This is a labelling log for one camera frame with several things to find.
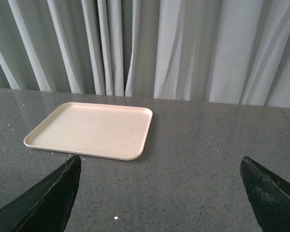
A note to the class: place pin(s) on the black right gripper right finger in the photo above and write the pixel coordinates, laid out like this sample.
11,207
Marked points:
268,194

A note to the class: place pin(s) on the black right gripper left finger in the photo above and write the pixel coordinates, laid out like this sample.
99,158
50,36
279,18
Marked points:
45,207

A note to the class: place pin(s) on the cream rectangular tray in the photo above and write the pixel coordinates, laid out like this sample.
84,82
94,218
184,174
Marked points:
98,130

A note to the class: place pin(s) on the grey pleated curtain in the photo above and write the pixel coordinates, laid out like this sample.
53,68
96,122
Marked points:
227,51

